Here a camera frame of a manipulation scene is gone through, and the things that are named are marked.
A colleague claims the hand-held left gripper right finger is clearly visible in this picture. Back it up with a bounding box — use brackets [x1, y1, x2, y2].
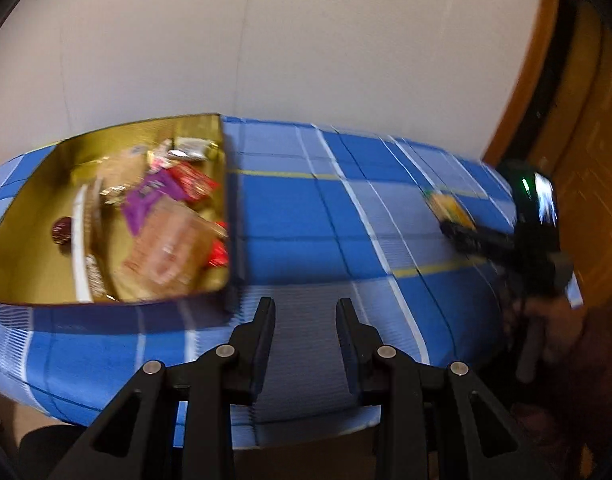
[335, 297, 557, 480]

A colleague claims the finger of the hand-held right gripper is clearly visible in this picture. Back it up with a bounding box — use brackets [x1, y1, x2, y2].
[440, 221, 518, 265]

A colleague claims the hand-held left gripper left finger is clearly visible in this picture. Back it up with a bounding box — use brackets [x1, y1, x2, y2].
[46, 297, 277, 480]

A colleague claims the yellow snack packet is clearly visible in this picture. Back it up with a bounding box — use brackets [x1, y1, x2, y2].
[422, 189, 476, 231]

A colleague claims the red candy wrapper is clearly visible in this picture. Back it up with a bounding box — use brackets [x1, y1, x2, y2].
[208, 239, 230, 267]

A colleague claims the clear pastry packet red print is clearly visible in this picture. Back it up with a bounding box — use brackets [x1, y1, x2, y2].
[117, 199, 229, 302]

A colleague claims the red snack bar packet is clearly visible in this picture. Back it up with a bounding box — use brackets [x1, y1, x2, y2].
[167, 161, 221, 204]

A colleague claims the purple snack packet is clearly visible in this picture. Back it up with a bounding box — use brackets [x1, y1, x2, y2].
[122, 169, 188, 237]

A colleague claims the white gold long packet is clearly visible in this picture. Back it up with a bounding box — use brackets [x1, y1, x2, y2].
[70, 184, 111, 305]

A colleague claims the white pink candy wrapper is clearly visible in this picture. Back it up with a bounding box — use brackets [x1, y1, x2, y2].
[147, 142, 176, 168]

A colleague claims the round dark red candy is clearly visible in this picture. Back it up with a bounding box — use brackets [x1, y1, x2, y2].
[51, 216, 73, 245]

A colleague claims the gold tin box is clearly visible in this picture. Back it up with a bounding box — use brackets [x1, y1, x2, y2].
[0, 112, 239, 311]

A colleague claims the person's right hand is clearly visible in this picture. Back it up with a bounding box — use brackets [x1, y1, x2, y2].
[528, 296, 587, 361]

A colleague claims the wooden door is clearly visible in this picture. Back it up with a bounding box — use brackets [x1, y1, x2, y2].
[551, 5, 612, 306]

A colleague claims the blue plaid tablecloth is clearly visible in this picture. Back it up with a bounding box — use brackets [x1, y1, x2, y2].
[0, 116, 584, 448]

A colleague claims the wooden door frame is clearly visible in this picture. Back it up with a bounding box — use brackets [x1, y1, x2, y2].
[483, 0, 577, 176]

